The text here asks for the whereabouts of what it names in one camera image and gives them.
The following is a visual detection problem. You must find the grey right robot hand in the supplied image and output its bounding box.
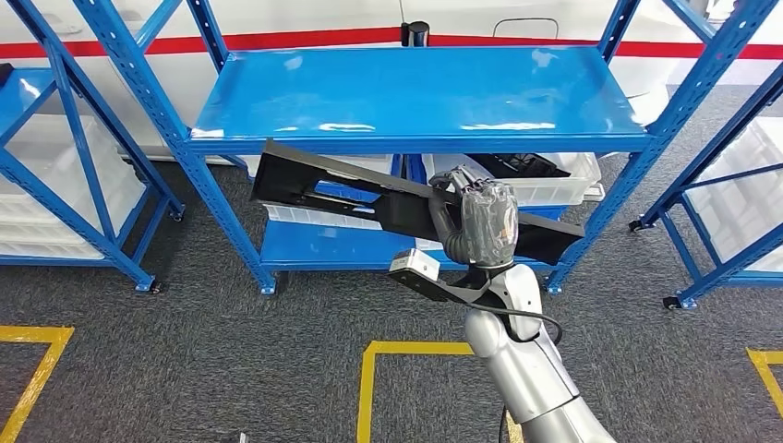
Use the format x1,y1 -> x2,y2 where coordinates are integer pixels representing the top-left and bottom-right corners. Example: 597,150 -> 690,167
428,166 -> 521,270

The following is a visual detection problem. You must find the long black plastic trim part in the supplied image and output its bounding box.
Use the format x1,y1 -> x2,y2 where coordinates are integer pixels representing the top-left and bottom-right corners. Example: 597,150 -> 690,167
250,138 -> 585,267

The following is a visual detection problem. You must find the blue plastic bin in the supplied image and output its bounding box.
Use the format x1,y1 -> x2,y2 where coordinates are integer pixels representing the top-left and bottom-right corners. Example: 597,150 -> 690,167
315,180 -> 383,215
520,206 -> 569,222

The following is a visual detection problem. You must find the yellow floor tape square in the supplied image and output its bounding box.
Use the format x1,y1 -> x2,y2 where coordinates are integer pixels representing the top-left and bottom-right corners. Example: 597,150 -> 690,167
746,347 -> 783,420
356,340 -> 524,443
0,325 -> 76,443

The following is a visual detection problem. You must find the red barrier belt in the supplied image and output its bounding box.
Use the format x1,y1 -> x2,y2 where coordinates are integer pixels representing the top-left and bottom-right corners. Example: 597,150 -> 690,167
0,27 -> 783,61

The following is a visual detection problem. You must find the white car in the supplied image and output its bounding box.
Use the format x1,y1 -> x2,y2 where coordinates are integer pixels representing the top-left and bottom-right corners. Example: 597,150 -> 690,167
0,0 -> 783,166

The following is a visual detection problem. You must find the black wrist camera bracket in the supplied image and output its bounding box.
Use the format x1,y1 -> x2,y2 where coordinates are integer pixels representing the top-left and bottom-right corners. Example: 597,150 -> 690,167
388,269 -> 500,307

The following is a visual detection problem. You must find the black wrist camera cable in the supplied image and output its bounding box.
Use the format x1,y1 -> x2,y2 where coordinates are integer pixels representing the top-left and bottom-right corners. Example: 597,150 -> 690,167
471,302 -> 564,345

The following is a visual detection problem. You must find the black barrier post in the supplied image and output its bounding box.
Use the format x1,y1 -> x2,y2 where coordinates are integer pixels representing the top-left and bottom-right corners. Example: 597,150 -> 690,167
400,21 -> 430,49

